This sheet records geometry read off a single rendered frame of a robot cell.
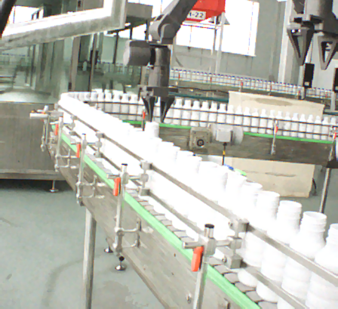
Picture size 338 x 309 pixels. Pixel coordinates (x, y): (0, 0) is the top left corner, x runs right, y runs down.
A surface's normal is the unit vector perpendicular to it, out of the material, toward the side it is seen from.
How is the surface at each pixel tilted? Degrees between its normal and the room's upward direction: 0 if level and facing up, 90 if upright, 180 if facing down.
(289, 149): 90
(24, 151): 90
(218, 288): 90
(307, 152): 94
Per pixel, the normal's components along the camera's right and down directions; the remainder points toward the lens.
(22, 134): 0.39, 0.18
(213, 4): 0.08, 0.15
